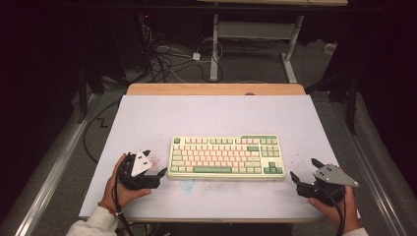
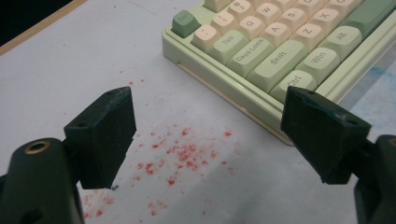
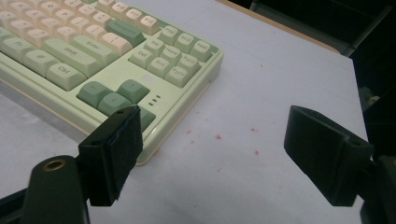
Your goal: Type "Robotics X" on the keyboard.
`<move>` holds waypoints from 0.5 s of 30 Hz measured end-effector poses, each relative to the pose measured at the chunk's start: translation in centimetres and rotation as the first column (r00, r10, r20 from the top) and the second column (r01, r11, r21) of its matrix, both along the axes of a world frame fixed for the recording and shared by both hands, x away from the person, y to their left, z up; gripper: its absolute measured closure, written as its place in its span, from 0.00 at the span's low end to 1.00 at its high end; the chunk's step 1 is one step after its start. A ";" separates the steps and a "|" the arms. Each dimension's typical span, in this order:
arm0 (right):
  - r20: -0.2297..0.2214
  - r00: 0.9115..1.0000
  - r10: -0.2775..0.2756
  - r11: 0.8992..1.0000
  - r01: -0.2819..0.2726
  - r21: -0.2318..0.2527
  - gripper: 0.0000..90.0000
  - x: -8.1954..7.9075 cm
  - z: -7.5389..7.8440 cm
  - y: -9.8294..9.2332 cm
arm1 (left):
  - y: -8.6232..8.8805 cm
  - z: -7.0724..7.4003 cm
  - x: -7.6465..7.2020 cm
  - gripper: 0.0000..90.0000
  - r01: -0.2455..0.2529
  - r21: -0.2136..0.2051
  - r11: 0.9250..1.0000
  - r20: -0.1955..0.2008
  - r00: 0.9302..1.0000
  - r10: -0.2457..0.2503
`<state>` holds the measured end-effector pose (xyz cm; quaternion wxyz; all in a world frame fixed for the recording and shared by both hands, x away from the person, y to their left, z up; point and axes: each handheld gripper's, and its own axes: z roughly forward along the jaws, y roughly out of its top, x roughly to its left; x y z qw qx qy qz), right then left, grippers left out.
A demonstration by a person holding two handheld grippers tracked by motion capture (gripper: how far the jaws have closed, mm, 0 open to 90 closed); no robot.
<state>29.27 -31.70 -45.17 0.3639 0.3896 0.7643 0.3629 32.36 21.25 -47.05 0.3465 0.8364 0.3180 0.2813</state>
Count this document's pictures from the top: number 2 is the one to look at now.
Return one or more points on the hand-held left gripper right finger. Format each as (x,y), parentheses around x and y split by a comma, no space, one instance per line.
(323,137)

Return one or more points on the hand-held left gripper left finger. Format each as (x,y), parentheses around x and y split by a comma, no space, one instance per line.
(102,140)

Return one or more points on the green and cream keyboard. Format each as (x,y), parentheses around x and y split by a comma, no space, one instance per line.
(249,56)

